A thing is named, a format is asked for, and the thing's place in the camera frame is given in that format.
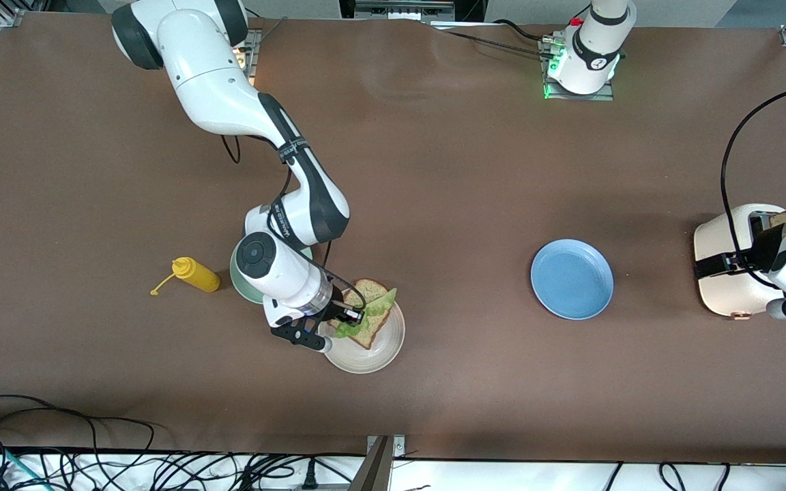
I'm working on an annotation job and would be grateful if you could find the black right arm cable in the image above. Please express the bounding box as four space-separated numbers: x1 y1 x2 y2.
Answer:
219 133 368 321

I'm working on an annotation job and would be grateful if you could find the black equipment box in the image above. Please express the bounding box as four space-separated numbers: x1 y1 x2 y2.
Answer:
338 0 489 21

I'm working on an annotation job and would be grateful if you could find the yellow squeeze bottle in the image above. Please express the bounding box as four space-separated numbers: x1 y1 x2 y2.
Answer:
150 257 221 297

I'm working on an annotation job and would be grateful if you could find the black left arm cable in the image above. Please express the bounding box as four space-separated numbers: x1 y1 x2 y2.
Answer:
720 83 786 291

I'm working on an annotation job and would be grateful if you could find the grey metal bracket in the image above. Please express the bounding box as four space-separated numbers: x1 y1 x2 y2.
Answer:
349 434 407 491

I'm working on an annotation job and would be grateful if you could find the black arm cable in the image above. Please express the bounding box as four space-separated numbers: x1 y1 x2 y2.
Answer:
219 133 368 321
720 83 786 291

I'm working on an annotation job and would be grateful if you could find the green plate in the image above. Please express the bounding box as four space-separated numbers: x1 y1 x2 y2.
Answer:
229 240 314 306

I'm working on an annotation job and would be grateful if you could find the black base cable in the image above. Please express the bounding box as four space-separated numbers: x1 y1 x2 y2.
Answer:
492 18 552 43

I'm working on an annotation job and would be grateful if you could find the black braided cable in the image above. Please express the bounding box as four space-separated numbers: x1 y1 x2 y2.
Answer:
427 19 559 59

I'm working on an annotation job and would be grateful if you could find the green lettuce leaf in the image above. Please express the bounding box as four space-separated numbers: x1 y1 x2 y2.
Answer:
334 287 399 340

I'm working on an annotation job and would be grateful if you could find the beige plate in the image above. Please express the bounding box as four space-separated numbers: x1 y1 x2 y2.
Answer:
318 286 406 374

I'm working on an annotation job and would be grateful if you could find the blue plate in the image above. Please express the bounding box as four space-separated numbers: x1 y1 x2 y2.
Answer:
530 238 615 321

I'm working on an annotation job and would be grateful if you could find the cream white toaster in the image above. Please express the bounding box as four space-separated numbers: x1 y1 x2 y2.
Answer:
693 203 786 321

